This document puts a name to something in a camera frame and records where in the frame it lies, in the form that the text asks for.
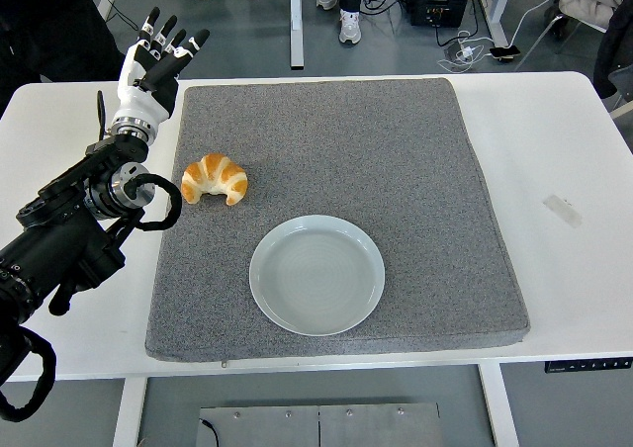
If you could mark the grey metal plate with screws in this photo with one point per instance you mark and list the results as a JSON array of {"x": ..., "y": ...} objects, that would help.
[{"x": 376, "y": 427}]

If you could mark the white desk foot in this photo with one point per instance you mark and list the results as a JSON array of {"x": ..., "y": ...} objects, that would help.
[{"x": 105, "y": 14}]

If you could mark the translucent tape strip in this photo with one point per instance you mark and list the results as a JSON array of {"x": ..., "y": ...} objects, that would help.
[{"x": 561, "y": 210}]

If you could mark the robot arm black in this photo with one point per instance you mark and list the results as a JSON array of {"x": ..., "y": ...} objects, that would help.
[{"x": 59, "y": 241}]

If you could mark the grey speckled cushion mat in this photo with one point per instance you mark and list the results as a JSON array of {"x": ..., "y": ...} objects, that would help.
[{"x": 346, "y": 145}]

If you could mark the white desk post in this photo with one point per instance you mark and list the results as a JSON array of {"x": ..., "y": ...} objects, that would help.
[{"x": 296, "y": 22}]

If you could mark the pale grey round plate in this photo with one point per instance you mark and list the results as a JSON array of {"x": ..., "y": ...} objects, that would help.
[{"x": 316, "y": 279}]

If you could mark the grey chair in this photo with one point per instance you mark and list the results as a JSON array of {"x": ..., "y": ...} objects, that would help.
[{"x": 624, "y": 88}]

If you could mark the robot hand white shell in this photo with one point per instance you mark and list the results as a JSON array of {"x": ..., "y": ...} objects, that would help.
[{"x": 143, "y": 103}]

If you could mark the smartphone on floor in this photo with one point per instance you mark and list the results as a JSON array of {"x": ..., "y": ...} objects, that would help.
[{"x": 504, "y": 52}]

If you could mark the black table control panel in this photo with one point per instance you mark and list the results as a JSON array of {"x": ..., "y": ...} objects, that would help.
[{"x": 588, "y": 365}]

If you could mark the black jacket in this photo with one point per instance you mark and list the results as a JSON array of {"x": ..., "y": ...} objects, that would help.
[{"x": 613, "y": 46}]

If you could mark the golden croissant bread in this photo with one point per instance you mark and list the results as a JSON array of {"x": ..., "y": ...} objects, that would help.
[{"x": 217, "y": 170}]

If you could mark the white slanted desk leg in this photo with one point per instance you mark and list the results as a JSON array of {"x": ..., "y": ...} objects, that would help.
[{"x": 497, "y": 22}]

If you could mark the white table leg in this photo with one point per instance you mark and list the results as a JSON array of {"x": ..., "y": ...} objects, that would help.
[
  {"x": 499, "y": 407},
  {"x": 128, "y": 412}
]

